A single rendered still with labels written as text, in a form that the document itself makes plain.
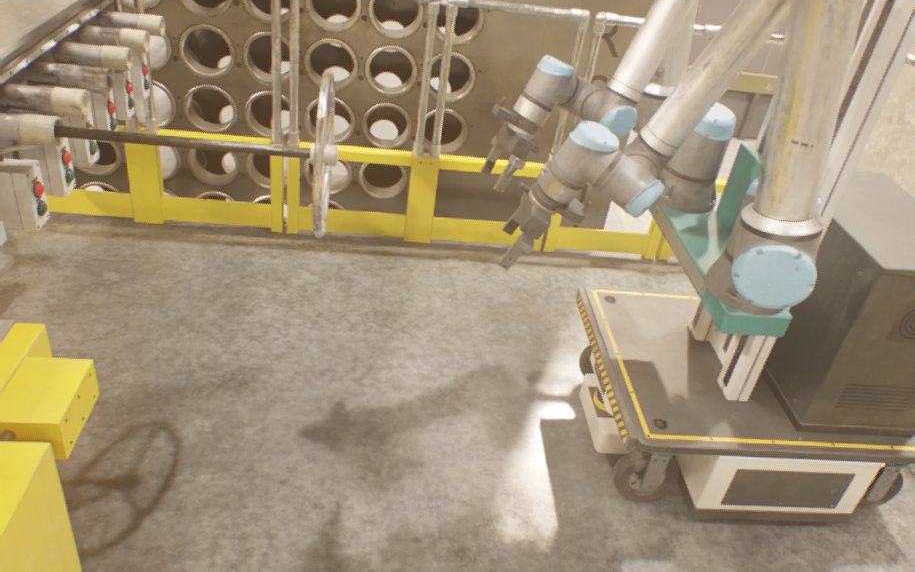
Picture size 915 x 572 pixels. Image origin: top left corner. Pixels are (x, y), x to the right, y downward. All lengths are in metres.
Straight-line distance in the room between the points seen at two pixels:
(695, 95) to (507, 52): 2.18
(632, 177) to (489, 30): 2.22
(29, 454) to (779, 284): 1.36
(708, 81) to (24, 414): 1.40
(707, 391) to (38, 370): 1.61
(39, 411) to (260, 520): 0.72
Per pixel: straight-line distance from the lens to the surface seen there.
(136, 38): 2.44
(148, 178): 3.09
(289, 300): 2.69
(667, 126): 1.58
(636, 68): 1.86
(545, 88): 1.88
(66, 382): 1.55
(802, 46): 1.38
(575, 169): 1.49
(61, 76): 2.16
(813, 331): 2.08
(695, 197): 2.09
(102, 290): 2.82
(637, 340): 2.22
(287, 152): 1.73
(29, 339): 1.68
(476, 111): 3.73
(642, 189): 1.49
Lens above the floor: 1.58
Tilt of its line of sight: 32 degrees down
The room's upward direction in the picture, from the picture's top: 9 degrees clockwise
